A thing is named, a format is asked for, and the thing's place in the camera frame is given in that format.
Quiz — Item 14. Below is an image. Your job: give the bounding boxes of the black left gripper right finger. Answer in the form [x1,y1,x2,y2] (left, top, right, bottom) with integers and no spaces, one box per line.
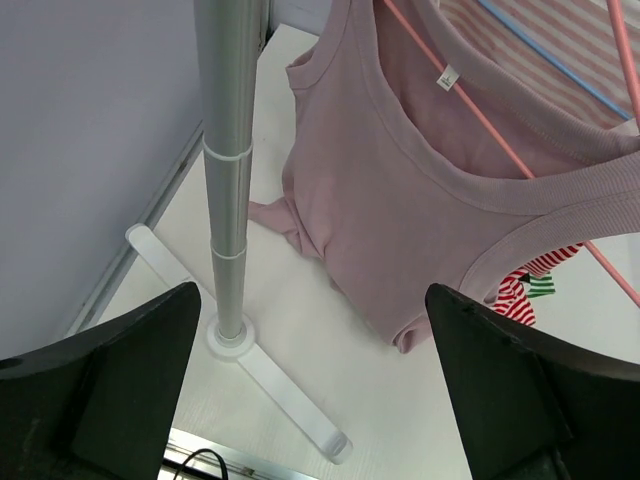
[425,284,639,479]

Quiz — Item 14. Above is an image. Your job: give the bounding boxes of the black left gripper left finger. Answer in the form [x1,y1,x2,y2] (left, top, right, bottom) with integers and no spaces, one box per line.
[1,282,201,479]

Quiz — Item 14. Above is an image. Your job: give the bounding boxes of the red white striped tank top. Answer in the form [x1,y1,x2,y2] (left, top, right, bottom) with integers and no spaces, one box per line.
[491,243,584,326]

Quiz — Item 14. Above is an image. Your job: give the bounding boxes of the pink tank top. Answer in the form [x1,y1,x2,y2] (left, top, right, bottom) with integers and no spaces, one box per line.
[250,1,639,353]

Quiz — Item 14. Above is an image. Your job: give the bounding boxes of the light blue hanger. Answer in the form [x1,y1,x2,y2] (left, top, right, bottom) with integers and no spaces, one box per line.
[478,0,632,121]

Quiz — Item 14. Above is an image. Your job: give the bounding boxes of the pink hanger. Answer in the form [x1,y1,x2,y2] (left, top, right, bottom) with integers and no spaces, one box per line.
[384,0,639,306]

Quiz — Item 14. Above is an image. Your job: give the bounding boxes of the green white striped tank top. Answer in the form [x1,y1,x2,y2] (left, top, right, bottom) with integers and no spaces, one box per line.
[527,273,556,298]

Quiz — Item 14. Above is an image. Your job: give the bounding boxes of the silver clothes rack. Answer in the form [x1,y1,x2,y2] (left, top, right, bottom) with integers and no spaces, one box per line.
[124,0,354,464]

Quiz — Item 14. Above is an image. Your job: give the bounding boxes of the black cable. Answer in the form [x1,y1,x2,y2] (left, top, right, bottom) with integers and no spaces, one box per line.
[175,448,227,480]

